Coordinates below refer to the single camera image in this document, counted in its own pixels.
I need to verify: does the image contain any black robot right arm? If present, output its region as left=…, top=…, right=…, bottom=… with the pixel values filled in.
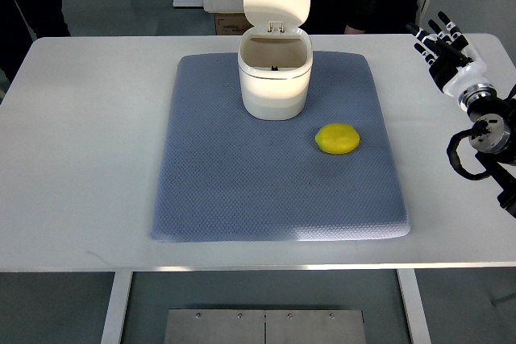
left=447, top=83, right=515, bottom=216

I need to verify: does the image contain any left white table leg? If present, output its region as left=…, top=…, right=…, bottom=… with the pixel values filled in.
left=101, top=270, right=133, bottom=344

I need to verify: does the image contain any metal base plate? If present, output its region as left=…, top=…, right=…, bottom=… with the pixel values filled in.
left=164, top=309, right=366, bottom=343

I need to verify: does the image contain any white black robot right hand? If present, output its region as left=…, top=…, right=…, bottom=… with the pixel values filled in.
left=406, top=11, right=492, bottom=100

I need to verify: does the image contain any white trash bin with lid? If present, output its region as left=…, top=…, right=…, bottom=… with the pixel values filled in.
left=238, top=0, right=313, bottom=120

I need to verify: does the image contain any right white table leg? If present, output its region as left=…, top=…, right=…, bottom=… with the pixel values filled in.
left=397, top=269, right=431, bottom=344

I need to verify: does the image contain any blue-grey mesh mat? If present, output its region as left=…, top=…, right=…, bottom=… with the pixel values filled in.
left=152, top=52, right=410, bottom=242

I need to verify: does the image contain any white table leg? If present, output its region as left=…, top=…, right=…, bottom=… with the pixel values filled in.
left=397, top=269, right=431, bottom=344
left=101, top=270, right=133, bottom=344

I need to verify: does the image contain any person at left edge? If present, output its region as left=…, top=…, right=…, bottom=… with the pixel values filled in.
left=1, top=0, right=70, bottom=81

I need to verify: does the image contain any yellow lemon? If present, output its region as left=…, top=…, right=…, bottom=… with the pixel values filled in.
left=314, top=122, right=360, bottom=155

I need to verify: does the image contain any cardboard box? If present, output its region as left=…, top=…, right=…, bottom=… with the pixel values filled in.
left=214, top=13, right=252, bottom=35

